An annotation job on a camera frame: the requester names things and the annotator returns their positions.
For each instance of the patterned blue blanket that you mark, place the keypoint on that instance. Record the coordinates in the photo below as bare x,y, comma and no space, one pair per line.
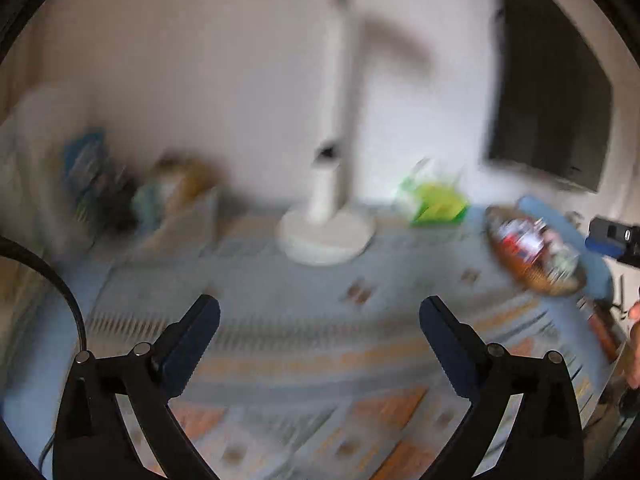
300,310

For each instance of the white desk lamp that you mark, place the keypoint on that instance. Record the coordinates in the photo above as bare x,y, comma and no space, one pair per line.
325,230

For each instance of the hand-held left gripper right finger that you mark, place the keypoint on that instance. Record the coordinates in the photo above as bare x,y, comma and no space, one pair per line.
447,345

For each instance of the woven brown basket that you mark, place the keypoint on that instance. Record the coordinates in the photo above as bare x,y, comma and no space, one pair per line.
530,280

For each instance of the green tissue pack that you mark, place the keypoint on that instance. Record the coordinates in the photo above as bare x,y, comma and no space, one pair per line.
440,205

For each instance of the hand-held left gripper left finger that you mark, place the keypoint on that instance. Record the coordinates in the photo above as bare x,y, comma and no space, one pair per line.
192,345

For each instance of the person's right hand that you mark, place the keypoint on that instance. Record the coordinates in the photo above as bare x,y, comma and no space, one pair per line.
635,345

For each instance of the black flat screen television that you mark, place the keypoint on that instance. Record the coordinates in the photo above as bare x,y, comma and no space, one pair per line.
550,85

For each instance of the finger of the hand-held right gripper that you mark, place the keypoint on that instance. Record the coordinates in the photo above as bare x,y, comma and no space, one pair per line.
602,245

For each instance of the teal container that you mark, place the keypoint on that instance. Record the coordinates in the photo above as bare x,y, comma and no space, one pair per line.
149,200

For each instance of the cardboard pen box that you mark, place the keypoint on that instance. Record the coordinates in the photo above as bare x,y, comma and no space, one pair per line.
190,180

